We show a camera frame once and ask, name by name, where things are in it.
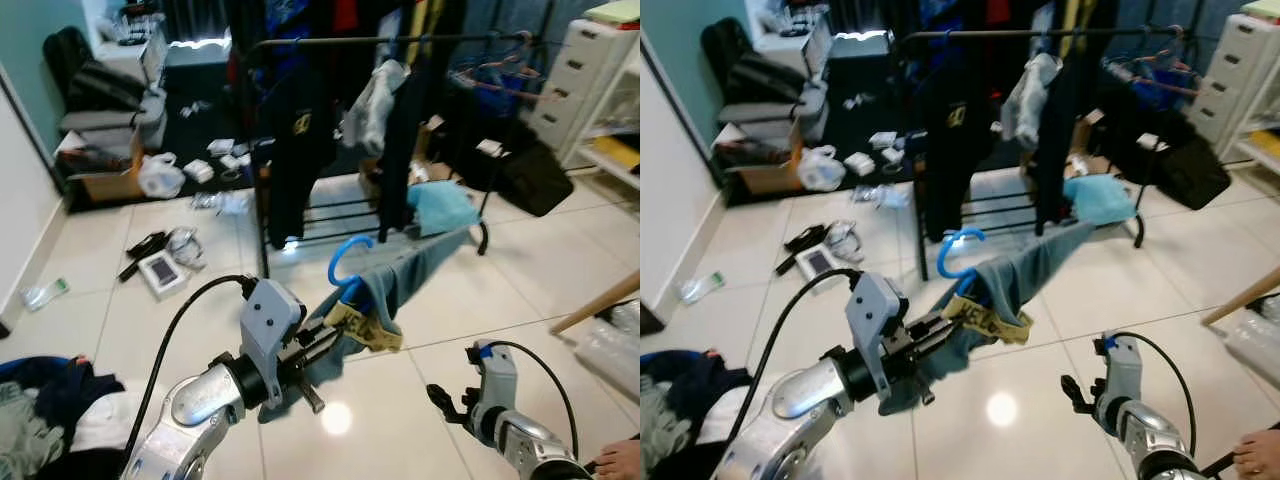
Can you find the blue plastic hanger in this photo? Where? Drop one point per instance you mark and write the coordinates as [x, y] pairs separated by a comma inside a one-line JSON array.
[[333, 268], [942, 258]]

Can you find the grey-blue shorts yellow waistband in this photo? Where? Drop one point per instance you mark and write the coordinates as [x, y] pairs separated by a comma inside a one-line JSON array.
[[1040, 260], [420, 265]]

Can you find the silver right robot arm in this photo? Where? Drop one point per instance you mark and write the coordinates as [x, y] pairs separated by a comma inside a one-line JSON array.
[[1160, 440], [540, 445]]

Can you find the pink plastic hanger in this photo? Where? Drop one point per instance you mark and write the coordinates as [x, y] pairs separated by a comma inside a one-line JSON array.
[[1170, 62], [500, 70]]

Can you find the white boxed device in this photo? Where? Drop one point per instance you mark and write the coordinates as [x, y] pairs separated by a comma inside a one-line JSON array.
[[162, 272], [820, 265]]

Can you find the clear plastic wrapper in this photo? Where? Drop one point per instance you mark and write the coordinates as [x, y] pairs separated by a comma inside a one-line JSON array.
[[847, 243], [188, 250]]

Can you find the clear wrapped bottle pack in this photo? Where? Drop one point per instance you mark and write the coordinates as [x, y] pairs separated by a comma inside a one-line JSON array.
[[1255, 345], [612, 345]]

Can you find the person bare foot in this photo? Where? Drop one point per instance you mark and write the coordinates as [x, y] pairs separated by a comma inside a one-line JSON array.
[[1258, 455], [620, 462]]

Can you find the navy t-shirt yellow logo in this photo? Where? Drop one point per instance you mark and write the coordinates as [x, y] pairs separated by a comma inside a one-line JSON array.
[[300, 160], [955, 160]]

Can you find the light wooden pole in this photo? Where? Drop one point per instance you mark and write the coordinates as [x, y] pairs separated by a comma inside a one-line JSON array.
[[600, 300], [1245, 295]]

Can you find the light blue cloth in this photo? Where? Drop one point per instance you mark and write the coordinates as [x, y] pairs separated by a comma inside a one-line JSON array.
[[445, 205], [1100, 200]]

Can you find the small white box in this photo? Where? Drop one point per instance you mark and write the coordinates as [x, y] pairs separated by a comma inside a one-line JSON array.
[[881, 139], [200, 171], [221, 146], [860, 163]]

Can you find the white garment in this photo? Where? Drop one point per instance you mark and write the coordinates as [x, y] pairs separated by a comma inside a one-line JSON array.
[[110, 425], [722, 425]]

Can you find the grey-green garment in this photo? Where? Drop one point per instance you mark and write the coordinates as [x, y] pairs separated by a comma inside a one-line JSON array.
[[20, 430], [660, 430]]

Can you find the white plastic bag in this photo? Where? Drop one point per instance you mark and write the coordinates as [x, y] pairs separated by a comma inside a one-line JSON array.
[[160, 178], [820, 170]]

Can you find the dark navy garment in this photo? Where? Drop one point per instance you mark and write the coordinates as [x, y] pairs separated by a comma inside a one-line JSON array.
[[1060, 150], [405, 150]]

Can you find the navy blue garment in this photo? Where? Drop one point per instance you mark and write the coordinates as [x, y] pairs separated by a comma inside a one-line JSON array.
[[75, 390], [700, 385]]

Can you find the clear plastic bottle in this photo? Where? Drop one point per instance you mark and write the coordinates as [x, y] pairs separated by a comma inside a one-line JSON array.
[[45, 294], [702, 288]]

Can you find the brown cardboard box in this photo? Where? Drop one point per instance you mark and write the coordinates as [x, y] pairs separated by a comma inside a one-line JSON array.
[[110, 188], [770, 180]]

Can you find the black garment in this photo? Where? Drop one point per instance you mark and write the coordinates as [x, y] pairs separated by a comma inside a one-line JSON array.
[[700, 465], [90, 468]]

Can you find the black bag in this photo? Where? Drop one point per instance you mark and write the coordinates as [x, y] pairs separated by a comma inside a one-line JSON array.
[[1190, 175], [535, 180]]

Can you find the pale grey garment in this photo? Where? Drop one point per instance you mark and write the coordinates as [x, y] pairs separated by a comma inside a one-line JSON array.
[[372, 105], [1030, 100]]

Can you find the grey padded seat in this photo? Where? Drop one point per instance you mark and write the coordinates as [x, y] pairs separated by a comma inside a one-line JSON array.
[[770, 115], [110, 125]]

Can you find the white open shelf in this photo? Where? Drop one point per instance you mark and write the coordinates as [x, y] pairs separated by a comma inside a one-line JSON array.
[[1265, 165], [620, 175]]

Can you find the black metal clothes rack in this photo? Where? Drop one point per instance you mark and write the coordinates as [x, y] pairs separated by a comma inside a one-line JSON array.
[[990, 33], [330, 40]]

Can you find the white desk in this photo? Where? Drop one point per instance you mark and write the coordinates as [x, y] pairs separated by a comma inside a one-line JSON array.
[[130, 60], [790, 50]]

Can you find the red t-shirt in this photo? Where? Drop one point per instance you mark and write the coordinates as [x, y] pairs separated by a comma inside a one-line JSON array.
[[347, 12], [997, 10]]

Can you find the black backpack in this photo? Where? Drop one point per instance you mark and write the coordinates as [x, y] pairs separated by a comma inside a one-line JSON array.
[[75, 60], [730, 50]]

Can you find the white drawer unit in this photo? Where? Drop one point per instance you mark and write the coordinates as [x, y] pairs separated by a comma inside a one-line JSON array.
[[580, 70], [1235, 60]]

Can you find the light grey right wrist camera mount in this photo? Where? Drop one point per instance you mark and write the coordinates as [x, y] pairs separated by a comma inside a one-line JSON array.
[[492, 385], [1120, 375]]

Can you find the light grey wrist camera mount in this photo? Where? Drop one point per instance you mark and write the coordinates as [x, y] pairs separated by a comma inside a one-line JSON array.
[[492, 385], [875, 310], [1120, 375], [268, 315]]

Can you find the light grey left wrist camera mount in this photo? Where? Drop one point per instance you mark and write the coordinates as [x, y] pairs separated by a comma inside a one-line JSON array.
[[875, 310], [268, 315]]

